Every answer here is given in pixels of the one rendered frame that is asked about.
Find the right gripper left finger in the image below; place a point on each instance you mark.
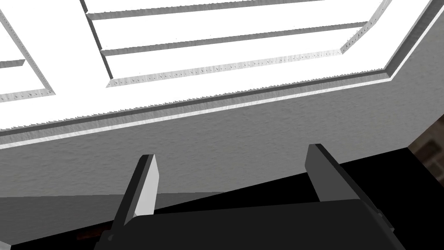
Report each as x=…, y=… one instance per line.
x=144, y=189

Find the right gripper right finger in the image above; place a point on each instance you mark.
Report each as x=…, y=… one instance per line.
x=329, y=180

